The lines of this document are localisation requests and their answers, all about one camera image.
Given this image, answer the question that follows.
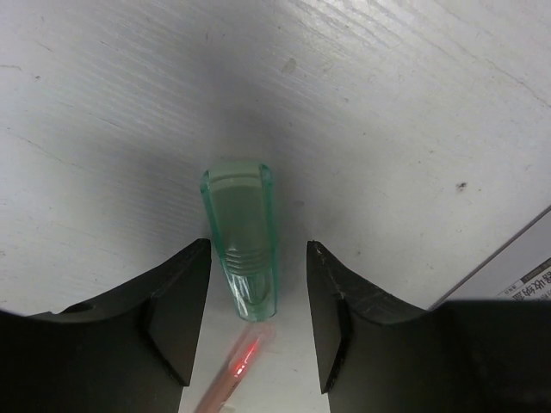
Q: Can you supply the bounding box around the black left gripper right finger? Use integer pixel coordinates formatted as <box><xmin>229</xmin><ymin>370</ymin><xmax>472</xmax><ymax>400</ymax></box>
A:
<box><xmin>306</xmin><ymin>241</ymin><xmax>550</xmax><ymax>412</ymax></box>

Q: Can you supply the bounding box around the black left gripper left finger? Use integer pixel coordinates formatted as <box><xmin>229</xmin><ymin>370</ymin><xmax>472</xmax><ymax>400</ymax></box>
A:
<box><xmin>1</xmin><ymin>238</ymin><xmax>211</xmax><ymax>412</ymax></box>

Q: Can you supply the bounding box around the mint green correction tape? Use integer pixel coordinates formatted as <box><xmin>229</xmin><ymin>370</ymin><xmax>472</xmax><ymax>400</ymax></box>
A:
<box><xmin>200</xmin><ymin>160</ymin><xmax>278</xmax><ymax>322</ymax></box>

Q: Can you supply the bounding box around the orange pink pen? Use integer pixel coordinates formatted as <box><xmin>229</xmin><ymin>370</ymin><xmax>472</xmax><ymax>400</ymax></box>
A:
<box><xmin>195</xmin><ymin>323</ymin><xmax>275</xmax><ymax>412</ymax></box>

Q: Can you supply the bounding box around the white left organizer tray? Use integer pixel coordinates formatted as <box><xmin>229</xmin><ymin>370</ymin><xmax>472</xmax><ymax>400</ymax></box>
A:
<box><xmin>430</xmin><ymin>206</ymin><xmax>550</xmax><ymax>310</ymax></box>

